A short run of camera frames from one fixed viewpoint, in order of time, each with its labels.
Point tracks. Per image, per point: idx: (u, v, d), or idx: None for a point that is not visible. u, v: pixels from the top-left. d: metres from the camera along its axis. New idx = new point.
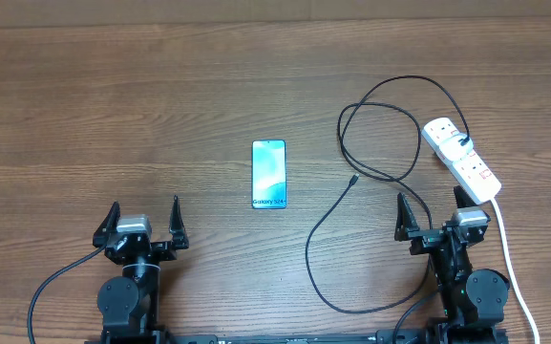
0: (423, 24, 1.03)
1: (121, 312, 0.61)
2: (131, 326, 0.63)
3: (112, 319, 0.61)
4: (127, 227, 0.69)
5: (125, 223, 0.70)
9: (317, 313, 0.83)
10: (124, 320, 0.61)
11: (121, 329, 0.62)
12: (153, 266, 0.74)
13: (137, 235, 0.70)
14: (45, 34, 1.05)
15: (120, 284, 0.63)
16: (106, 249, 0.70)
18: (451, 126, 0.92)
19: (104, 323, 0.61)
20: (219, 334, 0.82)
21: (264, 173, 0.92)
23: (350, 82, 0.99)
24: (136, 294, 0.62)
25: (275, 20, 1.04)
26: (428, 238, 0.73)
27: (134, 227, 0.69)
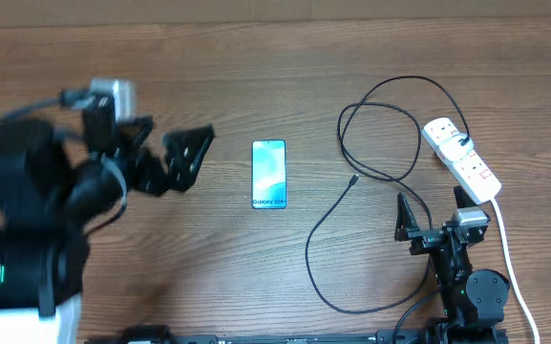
0: (424, 23, 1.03)
1: (11, 182, 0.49)
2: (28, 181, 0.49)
3: (6, 148, 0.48)
4: (95, 87, 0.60)
5: (99, 82, 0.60)
9: (317, 313, 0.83)
10: (21, 157, 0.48)
11: (10, 172, 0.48)
12: (118, 175, 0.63)
13: (105, 97, 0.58)
14: (45, 34, 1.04)
15: (21, 131, 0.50)
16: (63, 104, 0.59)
18: (451, 126, 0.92)
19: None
20: (219, 334, 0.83)
21: (264, 173, 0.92)
23: (350, 82, 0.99)
24: (29, 154, 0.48)
25: (275, 20, 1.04)
26: (428, 238, 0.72)
27: (106, 87, 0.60)
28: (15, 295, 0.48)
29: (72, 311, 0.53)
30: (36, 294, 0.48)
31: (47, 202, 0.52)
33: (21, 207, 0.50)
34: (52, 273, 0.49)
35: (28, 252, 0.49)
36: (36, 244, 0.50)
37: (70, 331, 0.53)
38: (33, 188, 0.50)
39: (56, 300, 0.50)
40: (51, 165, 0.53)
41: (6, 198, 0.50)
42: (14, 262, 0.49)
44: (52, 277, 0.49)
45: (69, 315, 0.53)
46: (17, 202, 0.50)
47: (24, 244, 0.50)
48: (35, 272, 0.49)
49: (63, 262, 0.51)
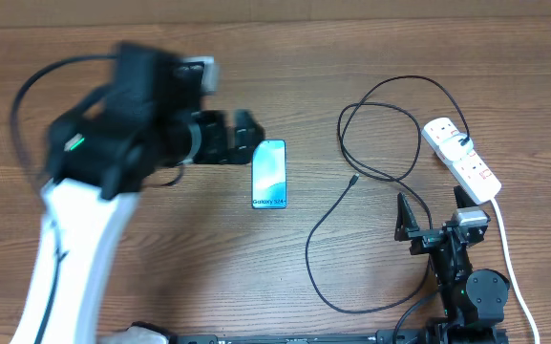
0: (424, 24, 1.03)
1: (136, 73, 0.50)
2: (147, 78, 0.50)
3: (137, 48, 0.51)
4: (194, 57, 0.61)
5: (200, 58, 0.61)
9: (317, 313, 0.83)
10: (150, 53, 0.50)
11: (136, 63, 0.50)
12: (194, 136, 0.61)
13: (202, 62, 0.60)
14: (45, 34, 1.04)
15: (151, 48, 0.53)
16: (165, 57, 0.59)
18: (451, 125, 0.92)
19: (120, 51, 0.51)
20: (219, 334, 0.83)
21: (264, 173, 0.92)
23: (350, 82, 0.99)
24: (155, 55, 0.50)
25: (275, 20, 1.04)
26: (428, 238, 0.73)
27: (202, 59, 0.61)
28: (85, 165, 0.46)
29: (126, 209, 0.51)
30: (103, 170, 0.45)
31: (149, 101, 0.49)
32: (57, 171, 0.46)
33: (123, 96, 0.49)
34: (127, 159, 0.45)
35: (113, 134, 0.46)
36: (125, 125, 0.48)
37: (119, 224, 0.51)
38: (148, 81, 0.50)
39: (116, 185, 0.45)
40: (163, 79, 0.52)
41: (117, 82, 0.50)
42: (99, 130, 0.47)
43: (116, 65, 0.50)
44: (122, 162, 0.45)
45: (123, 213, 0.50)
46: (127, 89, 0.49)
47: (111, 122, 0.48)
48: (116, 147, 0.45)
49: (138, 151, 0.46)
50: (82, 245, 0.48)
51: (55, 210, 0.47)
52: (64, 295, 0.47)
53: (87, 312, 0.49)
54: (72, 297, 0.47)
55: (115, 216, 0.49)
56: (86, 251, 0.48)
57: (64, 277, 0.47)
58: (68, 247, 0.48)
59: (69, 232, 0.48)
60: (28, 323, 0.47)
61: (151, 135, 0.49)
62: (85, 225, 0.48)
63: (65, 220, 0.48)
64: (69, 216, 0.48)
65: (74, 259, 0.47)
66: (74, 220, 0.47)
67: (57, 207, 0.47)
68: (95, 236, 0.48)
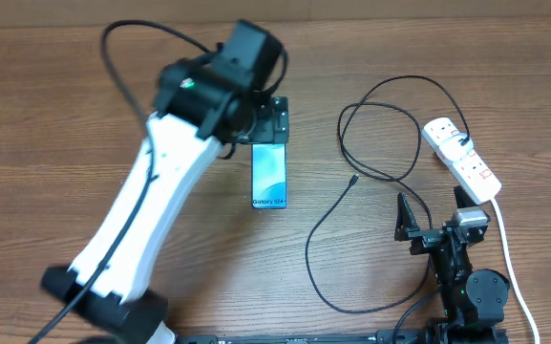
0: (424, 23, 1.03)
1: (245, 46, 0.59)
2: (257, 52, 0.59)
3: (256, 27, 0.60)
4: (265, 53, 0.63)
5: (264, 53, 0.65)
9: (317, 313, 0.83)
10: (264, 34, 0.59)
11: (252, 37, 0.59)
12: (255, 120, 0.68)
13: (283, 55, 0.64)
14: (45, 34, 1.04)
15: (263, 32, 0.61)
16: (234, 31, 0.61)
18: (451, 125, 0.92)
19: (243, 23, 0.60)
20: (219, 334, 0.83)
21: (264, 174, 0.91)
23: (350, 82, 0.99)
24: (267, 40, 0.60)
25: (275, 20, 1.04)
26: (428, 238, 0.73)
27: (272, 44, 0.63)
28: (192, 106, 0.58)
29: (211, 153, 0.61)
30: (206, 114, 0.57)
31: (252, 72, 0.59)
32: (168, 105, 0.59)
33: (232, 62, 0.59)
34: (226, 110, 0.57)
35: (215, 85, 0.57)
36: (229, 81, 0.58)
37: (202, 164, 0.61)
38: (256, 54, 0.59)
39: (213, 128, 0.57)
40: (268, 61, 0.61)
41: (227, 48, 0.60)
42: (206, 80, 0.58)
43: (232, 34, 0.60)
44: (221, 109, 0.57)
45: (207, 157, 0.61)
46: (234, 56, 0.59)
47: (218, 76, 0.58)
48: (215, 96, 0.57)
49: (237, 105, 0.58)
50: (171, 171, 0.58)
51: (157, 138, 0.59)
52: (146, 211, 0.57)
53: (159, 231, 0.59)
54: (153, 215, 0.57)
55: (202, 154, 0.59)
56: (173, 179, 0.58)
57: (150, 195, 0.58)
58: (158, 172, 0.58)
59: (163, 160, 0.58)
60: (111, 224, 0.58)
61: (248, 96, 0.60)
62: (178, 156, 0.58)
63: (163, 148, 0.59)
64: (167, 144, 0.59)
65: (161, 182, 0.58)
66: (172, 147, 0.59)
67: (159, 136, 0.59)
68: (183, 168, 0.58)
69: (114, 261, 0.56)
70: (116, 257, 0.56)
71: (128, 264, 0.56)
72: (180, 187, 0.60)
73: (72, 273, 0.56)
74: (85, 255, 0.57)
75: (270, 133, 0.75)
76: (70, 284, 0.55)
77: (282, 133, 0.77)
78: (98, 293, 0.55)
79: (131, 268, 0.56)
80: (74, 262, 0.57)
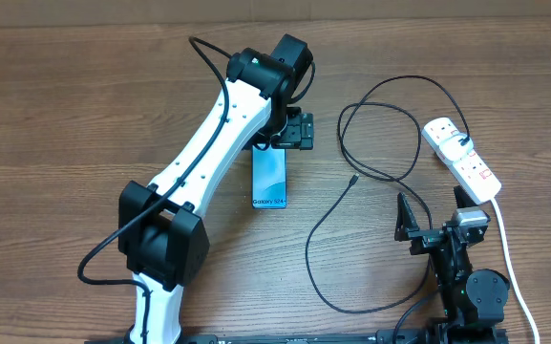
0: (423, 23, 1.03)
1: (292, 48, 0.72)
2: (301, 53, 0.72)
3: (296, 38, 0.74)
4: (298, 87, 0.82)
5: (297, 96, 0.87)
9: (316, 313, 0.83)
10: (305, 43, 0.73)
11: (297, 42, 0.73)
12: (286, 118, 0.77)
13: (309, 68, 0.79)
14: (45, 34, 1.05)
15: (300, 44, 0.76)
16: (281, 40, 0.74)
18: (451, 125, 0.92)
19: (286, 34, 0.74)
20: (219, 334, 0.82)
21: (264, 173, 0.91)
23: (350, 81, 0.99)
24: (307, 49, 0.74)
25: (275, 20, 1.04)
26: (428, 238, 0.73)
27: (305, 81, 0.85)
28: (256, 75, 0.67)
29: (259, 122, 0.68)
30: (265, 83, 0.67)
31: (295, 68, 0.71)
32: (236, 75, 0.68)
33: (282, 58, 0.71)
34: (281, 85, 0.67)
35: (271, 66, 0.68)
36: (284, 64, 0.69)
37: (256, 126, 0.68)
38: (301, 53, 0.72)
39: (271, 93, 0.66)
40: (307, 63, 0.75)
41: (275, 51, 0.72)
42: (266, 60, 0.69)
43: (280, 42, 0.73)
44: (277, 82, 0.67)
45: (263, 119, 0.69)
46: (281, 57, 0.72)
47: (274, 61, 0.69)
48: (272, 74, 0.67)
49: (287, 84, 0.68)
50: (241, 118, 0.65)
51: (230, 91, 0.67)
52: (218, 148, 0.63)
53: (221, 171, 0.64)
54: (222, 150, 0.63)
55: (264, 110, 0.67)
56: (241, 124, 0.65)
57: (222, 135, 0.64)
58: (231, 117, 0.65)
59: (234, 107, 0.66)
60: (187, 153, 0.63)
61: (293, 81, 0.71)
62: (246, 106, 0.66)
63: (234, 99, 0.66)
64: (238, 97, 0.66)
65: (231, 126, 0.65)
66: (242, 97, 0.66)
67: (232, 91, 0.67)
68: (250, 116, 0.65)
69: (189, 179, 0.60)
70: (192, 177, 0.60)
71: (201, 184, 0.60)
72: (243, 137, 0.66)
73: (152, 186, 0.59)
74: (163, 175, 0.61)
75: (298, 137, 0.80)
76: (148, 193, 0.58)
77: (308, 139, 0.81)
78: (175, 204, 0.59)
79: (203, 188, 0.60)
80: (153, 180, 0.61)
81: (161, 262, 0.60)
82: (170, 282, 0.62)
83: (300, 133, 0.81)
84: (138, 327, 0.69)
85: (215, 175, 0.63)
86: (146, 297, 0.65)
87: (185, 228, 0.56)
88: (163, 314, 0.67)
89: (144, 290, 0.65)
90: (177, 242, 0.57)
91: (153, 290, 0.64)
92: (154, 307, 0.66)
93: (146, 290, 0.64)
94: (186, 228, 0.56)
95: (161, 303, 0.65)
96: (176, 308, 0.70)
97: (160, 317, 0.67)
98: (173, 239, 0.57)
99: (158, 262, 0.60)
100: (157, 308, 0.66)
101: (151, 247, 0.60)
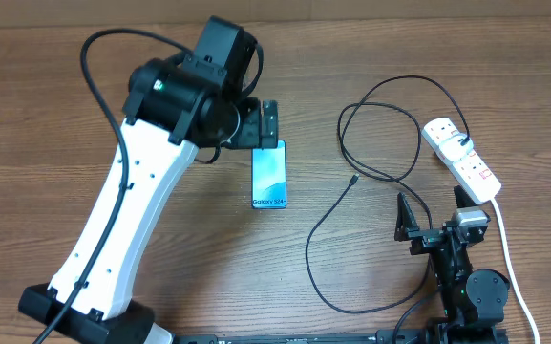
0: (424, 23, 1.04)
1: (218, 48, 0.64)
2: (232, 44, 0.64)
3: (223, 23, 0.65)
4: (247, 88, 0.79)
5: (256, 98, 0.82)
9: (317, 313, 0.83)
10: (235, 28, 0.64)
11: (225, 31, 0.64)
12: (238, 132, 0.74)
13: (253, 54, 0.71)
14: (45, 34, 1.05)
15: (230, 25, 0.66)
16: (204, 28, 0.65)
18: (451, 126, 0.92)
19: (212, 19, 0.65)
20: (219, 334, 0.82)
21: (264, 173, 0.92)
23: (350, 82, 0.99)
24: (236, 32, 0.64)
25: (275, 20, 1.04)
26: (428, 238, 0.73)
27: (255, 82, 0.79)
28: (166, 109, 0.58)
29: (190, 153, 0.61)
30: (179, 113, 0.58)
31: (225, 67, 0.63)
32: (139, 111, 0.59)
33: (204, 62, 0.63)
34: (201, 108, 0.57)
35: (184, 87, 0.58)
36: (199, 81, 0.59)
37: (176, 174, 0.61)
38: (228, 49, 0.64)
39: (188, 127, 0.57)
40: (239, 54, 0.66)
41: (201, 47, 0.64)
42: (175, 83, 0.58)
43: (204, 32, 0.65)
44: (195, 107, 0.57)
45: (184, 160, 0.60)
46: (206, 55, 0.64)
47: (187, 77, 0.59)
48: (187, 95, 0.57)
49: (210, 103, 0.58)
50: (147, 179, 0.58)
51: (130, 147, 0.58)
52: (121, 225, 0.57)
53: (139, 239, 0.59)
54: (130, 225, 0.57)
55: (178, 159, 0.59)
56: (149, 186, 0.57)
57: (125, 207, 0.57)
58: (134, 180, 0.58)
59: (137, 166, 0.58)
60: (86, 240, 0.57)
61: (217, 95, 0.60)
62: (152, 162, 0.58)
63: (137, 156, 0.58)
64: (140, 152, 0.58)
65: (137, 191, 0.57)
66: (148, 151, 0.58)
67: (134, 144, 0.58)
68: (158, 174, 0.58)
69: (93, 276, 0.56)
70: (95, 271, 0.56)
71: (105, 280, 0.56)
72: (156, 201, 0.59)
73: (51, 292, 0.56)
74: (63, 273, 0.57)
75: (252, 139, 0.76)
76: (47, 306, 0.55)
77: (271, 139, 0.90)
78: (80, 311, 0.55)
79: (111, 282, 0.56)
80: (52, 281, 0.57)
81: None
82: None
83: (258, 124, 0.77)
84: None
85: (127, 255, 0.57)
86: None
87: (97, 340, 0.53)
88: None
89: None
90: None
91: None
92: None
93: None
94: (96, 342, 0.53)
95: None
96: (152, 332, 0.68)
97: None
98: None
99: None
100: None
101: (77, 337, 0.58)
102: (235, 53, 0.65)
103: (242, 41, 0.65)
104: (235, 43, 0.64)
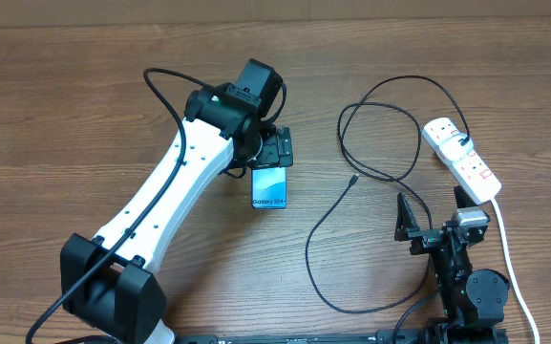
0: (423, 24, 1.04)
1: (254, 81, 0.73)
2: (268, 79, 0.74)
3: (263, 65, 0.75)
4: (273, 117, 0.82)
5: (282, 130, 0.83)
9: (317, 313, 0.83)
10: (271, 70, 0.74)
11: (264, 70, 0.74)
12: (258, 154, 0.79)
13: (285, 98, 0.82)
14: (46, 34, 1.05)
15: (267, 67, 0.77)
16: (247, 65, 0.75)
18: (451, 125, 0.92)
19: (251, 61, 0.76)
20: (219, 334, 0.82)
21: (264, 173, 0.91)
23: (350, 81, 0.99)
24: (272, 73, 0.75)
25: (275, 20, 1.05)
26: (428, 238, 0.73)
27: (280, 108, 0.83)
28: (216, 117, 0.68)
29: (223, 161, 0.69)
30: (225, 122, 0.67)
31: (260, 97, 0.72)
32: (195, 115, 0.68)
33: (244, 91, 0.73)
34: (242, 123, 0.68)
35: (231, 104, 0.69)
36: (243, 102, 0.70)
37: (216, 169, 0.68)
38: (265, 82, 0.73)
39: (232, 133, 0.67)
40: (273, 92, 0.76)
41: (242, 79, 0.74)
42: (225, 99, 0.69)
43: (243, 69, 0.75)
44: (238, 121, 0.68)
45: (223, 160, 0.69)
46: (245, 87, 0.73)
47: (233, 99, 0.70)
48: (232, 112, 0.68)
49: (249, 122, 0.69)
50: (199, 160, 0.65)
51: (188, 134, 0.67)
52: (173, 192, 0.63)
53: (180, 215, 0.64)
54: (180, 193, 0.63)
55: (223, 151, 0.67)
56: (200, 166, 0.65)
57: (178, 180, 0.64)
58: (187, 160, 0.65)
59: (191, 151, 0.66)
60: (139, 200, 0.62)
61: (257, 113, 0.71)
62: (204, 148, 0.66)
63: (192, 141, 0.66)
64: (195, 139, 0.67)
65: (189, 169, 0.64)
66: (201, 139, 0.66)
67: (190, 133, 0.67)
68: (209, 158, 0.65)
69: (139, 230, 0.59)
70: (143, 227, 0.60)
71: (152, 234, 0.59)
72: (199, 182, 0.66)
73: (96, 240, 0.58)
74: (112, 225, 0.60)
75: (275, 157, 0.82)
76: (93, 248, 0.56)
77: (287, 156, 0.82)
78: (123, 258, 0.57)
79: (157, 238, 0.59)
80: (99, 231, 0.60)
81: (111, 322, 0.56)
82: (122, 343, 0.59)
83: (278, 151, 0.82)
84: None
85: (170, 224, 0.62)
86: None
87: (134, 286, 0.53)
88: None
89: None
90: (126, 300, 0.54)
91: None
92: None
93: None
94: (134, 287, 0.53)
95: None
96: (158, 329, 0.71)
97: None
98: (120, 299, 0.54)
99: (106, 323, 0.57)
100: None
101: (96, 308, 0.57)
102: (271, 88, 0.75)
103: (278, 81, 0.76)
104: (272, 79, 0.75)
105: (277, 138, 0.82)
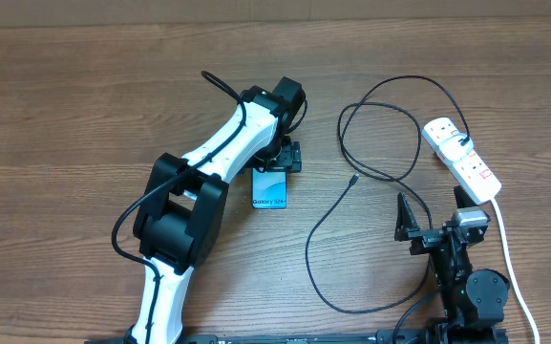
0: (423, 23, 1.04)
1: (287, 86, 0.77)
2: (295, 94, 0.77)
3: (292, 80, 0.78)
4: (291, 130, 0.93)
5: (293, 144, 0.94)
9: (317, 313, 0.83)
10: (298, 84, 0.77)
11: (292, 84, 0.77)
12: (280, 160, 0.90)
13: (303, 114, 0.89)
14: (45, 34, 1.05)
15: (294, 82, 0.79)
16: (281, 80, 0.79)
18: (451, 125, 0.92)
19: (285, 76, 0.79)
20: (219, 334, 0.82)
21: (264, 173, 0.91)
23: (350, 82, 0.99)
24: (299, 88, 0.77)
25: (275, 20, 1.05)
26: (428, 238, 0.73)
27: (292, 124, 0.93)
28: (264, 101, 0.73)
29: (268, 136, 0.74)
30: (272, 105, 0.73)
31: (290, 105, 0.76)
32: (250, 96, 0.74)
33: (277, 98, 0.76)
34: (281, 118, 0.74)
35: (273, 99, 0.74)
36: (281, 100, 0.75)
37: (264, 139, 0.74)
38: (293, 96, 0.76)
39: (278, 114, 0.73)
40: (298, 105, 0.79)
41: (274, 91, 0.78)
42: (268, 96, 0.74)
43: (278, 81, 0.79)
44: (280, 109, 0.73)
45: (271, 132, 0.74)
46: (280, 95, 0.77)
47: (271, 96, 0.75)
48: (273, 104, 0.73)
49: (287, 116, 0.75)
50: (256, 124, 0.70)
51: (248, 106, 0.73)
52: (238, 141, 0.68)
53: (240, 162, 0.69)
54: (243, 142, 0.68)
55: (271, 127, 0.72)
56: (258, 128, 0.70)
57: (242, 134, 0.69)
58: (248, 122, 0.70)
59: (250, 118, 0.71)
60: (214, 140, 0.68)
61: (292, 105, 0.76)
62: (263, 117, 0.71)
63: (251, 113, 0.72)
64: (253, 110, 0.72)
65: (250, 129, 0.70)
66: (258, 112, 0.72)
67: (251, 105, 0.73)
68: (264, 125, 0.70)
69: (216, 160, 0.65)
70: (219, 158, 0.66)
71: (224, 164, 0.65)
72: (255, 142, 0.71)
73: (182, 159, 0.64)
74: (194, 152, 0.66)
75: (289, 161, 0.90)
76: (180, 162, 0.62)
77: (298, 163, 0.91)
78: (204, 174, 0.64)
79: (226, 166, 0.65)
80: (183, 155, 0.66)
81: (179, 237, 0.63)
82: (184, 262, 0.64)
83: (291, 157, 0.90)
84: (142, 321, 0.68)
85: (236, 162, 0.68)
86: (156, 283, 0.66)
87: (213, 195, 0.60)
88: (170, 305, 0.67)
89: (154, 275, 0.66)
90: (203, 208, 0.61)
91: (163, 275, 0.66)
92: (161, 295, 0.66)
93: (157, 275, 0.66)
94: (214, 194, 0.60)
95: (170, 290, 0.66)
96: (180, 304, 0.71)
97: (166, 309, 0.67)
98: (199, 206, 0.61)
99: (174, 238, 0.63)
100: (165, 296, 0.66)
101: (165, 225, 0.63)
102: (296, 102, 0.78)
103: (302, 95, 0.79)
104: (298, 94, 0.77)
105: (288, 146, 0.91)
